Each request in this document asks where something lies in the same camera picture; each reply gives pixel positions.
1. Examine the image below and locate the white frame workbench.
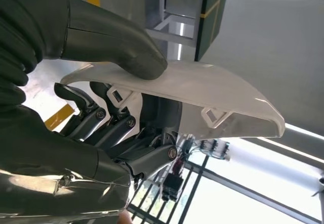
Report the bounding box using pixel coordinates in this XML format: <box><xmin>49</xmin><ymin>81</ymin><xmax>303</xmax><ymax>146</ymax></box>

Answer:
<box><xmin>145</xmin><ymin>0</ymin><xmax>232</xmax><ymax>62</ymax></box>

